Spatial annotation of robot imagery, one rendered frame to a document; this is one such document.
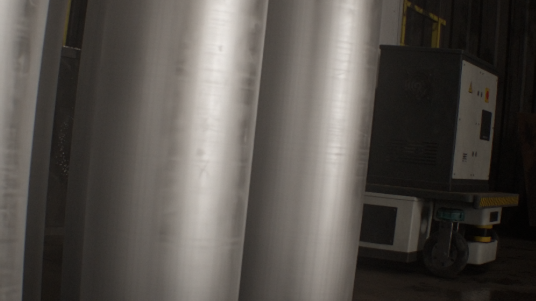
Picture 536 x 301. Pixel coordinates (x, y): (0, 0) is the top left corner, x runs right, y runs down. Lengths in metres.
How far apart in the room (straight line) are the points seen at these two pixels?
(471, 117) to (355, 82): 2.42
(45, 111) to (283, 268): 0.34
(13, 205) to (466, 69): 2.86
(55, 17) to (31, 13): 0.43
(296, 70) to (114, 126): 0.29
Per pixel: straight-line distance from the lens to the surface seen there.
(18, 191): 0.68
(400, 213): 3.33
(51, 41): 1.10
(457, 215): 3.34
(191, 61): 0.86
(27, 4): 0.67
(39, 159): 1.10
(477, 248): 3.47
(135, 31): 0.88
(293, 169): 1.09
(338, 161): 1.10
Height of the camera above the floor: 0.42
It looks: 1 degrees up
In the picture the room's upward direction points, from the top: 6 degrees clockwise
